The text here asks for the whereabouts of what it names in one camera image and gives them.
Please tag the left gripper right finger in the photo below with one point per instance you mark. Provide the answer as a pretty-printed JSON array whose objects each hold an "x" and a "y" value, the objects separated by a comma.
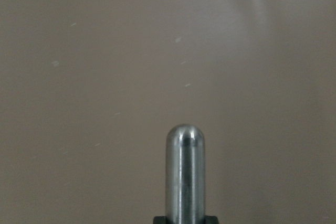
[{"x": 211, "y": 220}]

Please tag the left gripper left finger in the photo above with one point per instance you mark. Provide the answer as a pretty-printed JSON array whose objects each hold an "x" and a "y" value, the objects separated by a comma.
[{"x": 159, "y": 220}]

